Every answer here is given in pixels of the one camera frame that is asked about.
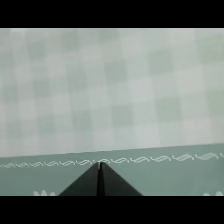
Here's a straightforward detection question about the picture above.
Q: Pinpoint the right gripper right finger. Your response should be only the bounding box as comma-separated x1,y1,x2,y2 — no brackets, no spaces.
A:
99,161,144,197

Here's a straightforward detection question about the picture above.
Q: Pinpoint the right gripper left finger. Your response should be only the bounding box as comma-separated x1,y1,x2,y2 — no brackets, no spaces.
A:
59,162,100,197

